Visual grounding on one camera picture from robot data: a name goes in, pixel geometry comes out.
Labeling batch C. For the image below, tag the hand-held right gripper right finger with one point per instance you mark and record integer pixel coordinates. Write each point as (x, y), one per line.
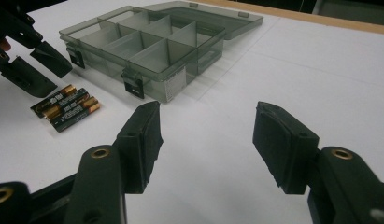
(283, 149)

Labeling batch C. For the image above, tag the grey transparent compartment box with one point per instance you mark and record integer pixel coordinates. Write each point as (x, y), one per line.
(149, 56)

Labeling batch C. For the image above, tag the black and gold battery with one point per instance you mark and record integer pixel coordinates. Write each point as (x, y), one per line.
(67, 104)
(76, 117)
(53, 99)

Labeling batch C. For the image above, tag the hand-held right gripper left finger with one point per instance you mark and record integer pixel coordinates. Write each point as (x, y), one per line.
(139, 149)

